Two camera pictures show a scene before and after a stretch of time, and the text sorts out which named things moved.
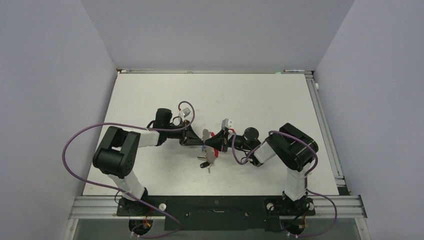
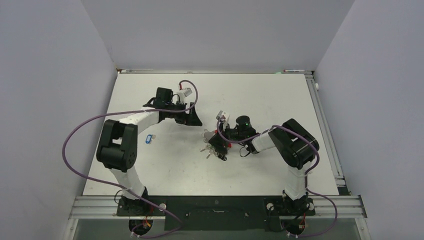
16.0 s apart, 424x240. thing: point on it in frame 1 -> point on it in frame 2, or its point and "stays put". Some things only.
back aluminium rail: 151,71 stays put
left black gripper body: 184,139 -> 179,117
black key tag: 204,164 -> 222,157
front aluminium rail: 326,207 stays put
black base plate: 217,213 stays put
